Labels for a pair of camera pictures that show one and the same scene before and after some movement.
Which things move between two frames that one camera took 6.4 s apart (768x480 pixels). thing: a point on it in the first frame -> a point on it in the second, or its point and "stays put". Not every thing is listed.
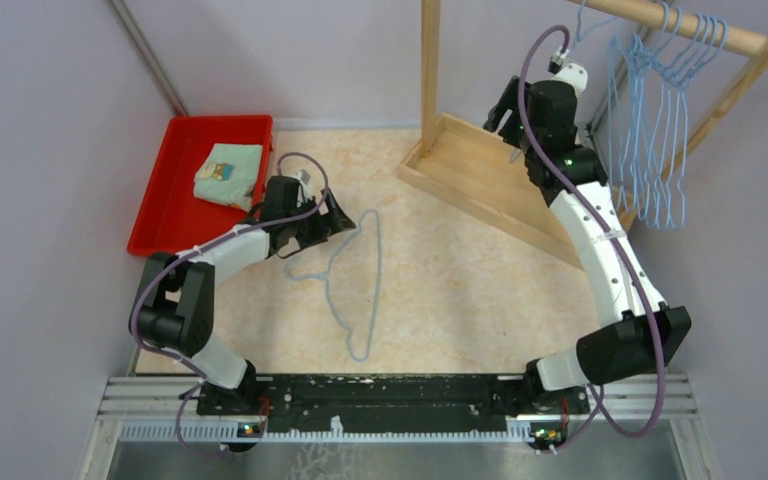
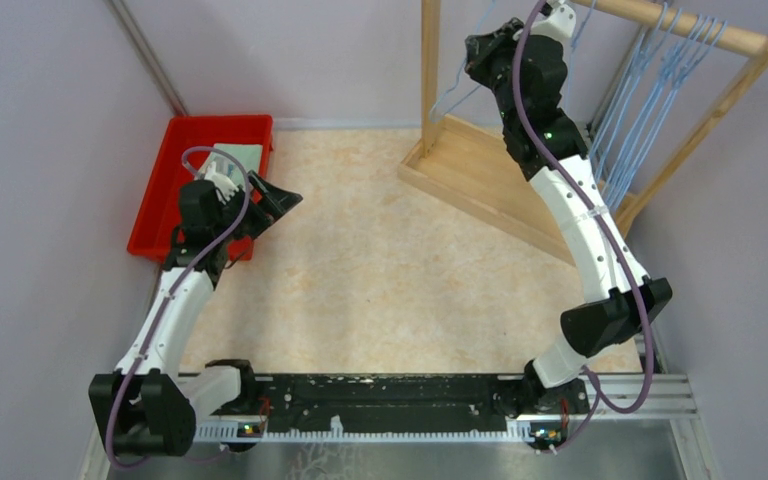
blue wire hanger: (660, 97) -> (649, 104)
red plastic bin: (209, 174) stays put
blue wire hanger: (666, 119) -> (660, 111)
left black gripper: (333, 222) -> (274, 202)
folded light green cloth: (229, 173) stays put
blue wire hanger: (324, 277) -> (460, 74)
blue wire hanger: (676, 139) -> (679, 64)
